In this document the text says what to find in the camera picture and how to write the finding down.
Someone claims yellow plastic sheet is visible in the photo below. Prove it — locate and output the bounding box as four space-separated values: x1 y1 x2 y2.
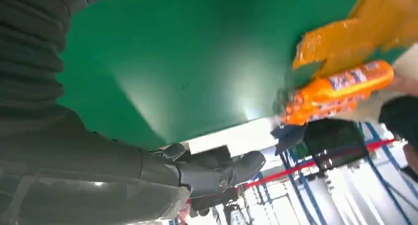
292 0 418 80

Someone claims black chair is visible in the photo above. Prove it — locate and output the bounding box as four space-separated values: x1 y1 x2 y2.
303 118 367 173

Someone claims red barrier tape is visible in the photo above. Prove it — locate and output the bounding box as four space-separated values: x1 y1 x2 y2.
244 138 396 190

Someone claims blue metal frame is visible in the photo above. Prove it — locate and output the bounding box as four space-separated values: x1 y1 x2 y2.
280 122 418 225

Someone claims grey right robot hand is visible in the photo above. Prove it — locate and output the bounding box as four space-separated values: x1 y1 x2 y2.
0 107 267 225

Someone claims white table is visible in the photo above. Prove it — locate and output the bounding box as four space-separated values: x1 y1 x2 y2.
187 117 282 173

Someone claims green table mat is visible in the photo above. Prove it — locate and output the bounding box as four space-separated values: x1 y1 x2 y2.
57 0 410 151

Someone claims person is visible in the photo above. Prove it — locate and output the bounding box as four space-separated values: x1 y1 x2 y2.
339 45 418 182

